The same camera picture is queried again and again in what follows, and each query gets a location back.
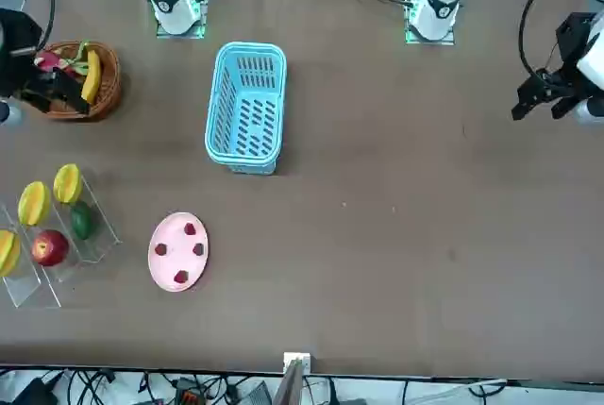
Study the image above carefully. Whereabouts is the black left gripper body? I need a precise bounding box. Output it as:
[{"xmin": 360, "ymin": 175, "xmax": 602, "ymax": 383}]
[{"xmin": 549, "ymin": 63, "xmax": 584, "ymax": 97}]

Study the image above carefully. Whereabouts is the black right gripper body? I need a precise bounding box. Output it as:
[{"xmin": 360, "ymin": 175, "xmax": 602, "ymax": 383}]
[{"xmin": 0, "ymin": 54, "xmax": 42, "ymax": 99}]

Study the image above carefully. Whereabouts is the yellow star fruit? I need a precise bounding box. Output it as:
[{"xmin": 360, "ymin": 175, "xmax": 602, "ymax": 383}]
[
  {"xmin": 0, "ymin": 229, "xmax": 23, "ymax": 278},
  {"xmin": 17, "ymin": 180, "xmax": 52, "ymax": 227},
  {"xmin": 52, "ymin": 163, "xmax": 81, "ymax": 204}
]

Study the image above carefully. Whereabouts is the brown wicker basket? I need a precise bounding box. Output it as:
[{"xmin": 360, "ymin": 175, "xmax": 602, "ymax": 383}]
[{"xmin": 23, "ymin": 41, "xmax": 123, "ymax": 122}]

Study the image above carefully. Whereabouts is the blue plastic basket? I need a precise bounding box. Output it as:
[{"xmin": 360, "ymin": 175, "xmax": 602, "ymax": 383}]
[{"xmin": 204, "ymin": 42, "xmax": 288, "ymax": 176}]

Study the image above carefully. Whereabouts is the yellow banana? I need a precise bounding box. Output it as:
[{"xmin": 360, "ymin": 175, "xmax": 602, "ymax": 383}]
[{"xmin": 80, "ymin": 48, "xmax": 103, "ymax": 105}]

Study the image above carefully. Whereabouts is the pink dragon fruit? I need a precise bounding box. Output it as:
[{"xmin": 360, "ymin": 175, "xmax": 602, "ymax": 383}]
[{"xmin": 33, "ymin": 43, "xmax": 91, "ymax": 77}]

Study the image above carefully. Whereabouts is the green avocado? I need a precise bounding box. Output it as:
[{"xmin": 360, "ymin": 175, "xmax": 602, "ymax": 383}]
[{"xmin": 70, "ymin": 201, "xmax": 94, "ymax": 240}]

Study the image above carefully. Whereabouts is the red apple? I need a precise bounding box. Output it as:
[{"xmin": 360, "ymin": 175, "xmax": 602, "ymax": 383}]
[{"xmin": 30, "ymin": 228, "xmax": 71, "ymax": 268}]

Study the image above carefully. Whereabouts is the clear acrylic stepped stand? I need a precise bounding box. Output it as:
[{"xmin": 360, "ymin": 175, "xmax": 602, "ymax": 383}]
[{"xmin": 0, "ymin": 166, "xmax": 125, "ymax": 310}]

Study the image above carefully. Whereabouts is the pink round plate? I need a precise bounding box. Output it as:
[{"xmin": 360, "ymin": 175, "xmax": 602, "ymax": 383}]
[{"xmin": 147, "ymin": 211, "xmax": 210, "ymax": 293}]

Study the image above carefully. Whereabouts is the black power adapter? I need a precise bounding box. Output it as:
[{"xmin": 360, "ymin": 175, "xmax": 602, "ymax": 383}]
[{"xmin": 8, "ymin": 376, "xmax": 58, "ymax": 405}]

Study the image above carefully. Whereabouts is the left black wrist camera bracket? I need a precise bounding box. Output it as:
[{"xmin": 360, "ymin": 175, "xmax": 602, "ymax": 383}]
[{"xmin": 555, "ymin": 11, "xmax": 604, "ymax": 130}]

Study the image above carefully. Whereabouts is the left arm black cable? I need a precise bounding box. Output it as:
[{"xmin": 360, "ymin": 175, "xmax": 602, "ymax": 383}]
[{"xmin": 517, "ymin": 0, "xmax": 567, "ymax": 78}]

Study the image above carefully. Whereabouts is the white wall socket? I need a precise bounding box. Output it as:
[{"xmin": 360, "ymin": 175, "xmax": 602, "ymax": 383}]
[{"xmin": 282, "ymin": 351, "xmax": 312, "ymax": 374}]

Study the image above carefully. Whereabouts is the grey metal post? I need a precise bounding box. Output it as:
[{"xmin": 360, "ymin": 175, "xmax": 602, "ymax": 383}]
[{"xmin": 273, "ymin": 358, "xmax": 306, "ymax": 405}]

